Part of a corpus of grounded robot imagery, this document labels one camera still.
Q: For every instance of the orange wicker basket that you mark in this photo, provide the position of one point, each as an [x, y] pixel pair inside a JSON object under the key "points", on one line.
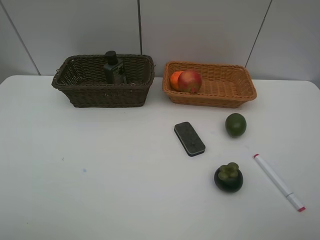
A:
{"points": [[223, 85]]}

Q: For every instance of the dark brown wicker basket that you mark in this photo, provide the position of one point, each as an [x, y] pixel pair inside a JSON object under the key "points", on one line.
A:
{"points": [[82, 79]]}

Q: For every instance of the dark green ink bottle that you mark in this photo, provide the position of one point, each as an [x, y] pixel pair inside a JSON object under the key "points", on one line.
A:
{"points": [[114, 69]]}

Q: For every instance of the dark purple mangosteen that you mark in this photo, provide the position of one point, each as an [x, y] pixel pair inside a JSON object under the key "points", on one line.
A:
{"points": [[228, 178]]}

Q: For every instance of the orange tangerine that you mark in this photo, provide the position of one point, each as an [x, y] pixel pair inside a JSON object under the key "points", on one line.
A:
{"points": [[174, 80]]}

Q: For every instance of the red yellow apple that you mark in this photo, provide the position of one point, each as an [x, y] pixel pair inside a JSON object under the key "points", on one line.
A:
{"points": [[189, 81]]}

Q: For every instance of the black whiteboard eraser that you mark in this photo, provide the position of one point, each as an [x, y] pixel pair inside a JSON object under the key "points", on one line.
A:
{"points": [[190, 140]]}

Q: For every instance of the white marker pen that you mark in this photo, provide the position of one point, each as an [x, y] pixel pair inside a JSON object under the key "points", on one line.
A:
{"points": [[277, 181]]}

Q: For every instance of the green lime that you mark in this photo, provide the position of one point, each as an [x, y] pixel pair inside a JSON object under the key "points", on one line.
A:
{"points": [[235, 125]]}

